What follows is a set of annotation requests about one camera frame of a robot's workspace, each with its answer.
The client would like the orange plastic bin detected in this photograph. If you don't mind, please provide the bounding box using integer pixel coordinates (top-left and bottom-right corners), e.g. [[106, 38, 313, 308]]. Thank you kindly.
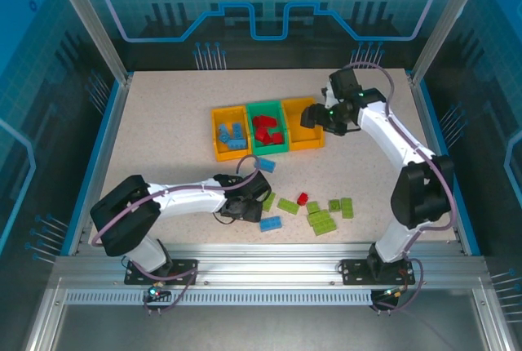
[[281, 97, 326, 152], [210, 105, 250, 163]]

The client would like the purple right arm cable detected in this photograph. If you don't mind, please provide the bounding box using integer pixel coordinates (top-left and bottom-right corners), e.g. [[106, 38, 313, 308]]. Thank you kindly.
[[341, 63, 460, 314]]

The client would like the slotted grey cable duct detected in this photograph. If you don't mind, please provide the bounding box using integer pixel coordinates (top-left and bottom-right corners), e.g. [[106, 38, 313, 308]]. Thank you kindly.
[[64, 289, 374, 307]]

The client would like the blue table edge trim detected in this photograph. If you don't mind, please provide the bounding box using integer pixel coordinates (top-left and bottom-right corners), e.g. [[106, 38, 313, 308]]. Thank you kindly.
[[418, 80, 483, 257], [60, 80, 120, 257]]

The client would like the green plastic bin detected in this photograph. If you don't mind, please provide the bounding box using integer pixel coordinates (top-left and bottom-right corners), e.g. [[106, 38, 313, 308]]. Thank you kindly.
[[246, 100, 290, 156]]

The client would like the aluminium frame rail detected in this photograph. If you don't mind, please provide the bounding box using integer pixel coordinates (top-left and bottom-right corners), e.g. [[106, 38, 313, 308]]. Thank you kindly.
[[52, 243, 493, 287]]

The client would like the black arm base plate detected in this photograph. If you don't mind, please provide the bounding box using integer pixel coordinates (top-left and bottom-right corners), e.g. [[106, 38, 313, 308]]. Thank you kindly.
[[340, 259, 416, 286], [124, 259, 200, 287]]

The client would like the aluminium frame post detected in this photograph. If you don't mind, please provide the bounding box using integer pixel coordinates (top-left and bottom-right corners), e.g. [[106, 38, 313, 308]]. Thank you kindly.
[[409, 0, 493, 86], [43, 0, 134, 85]]

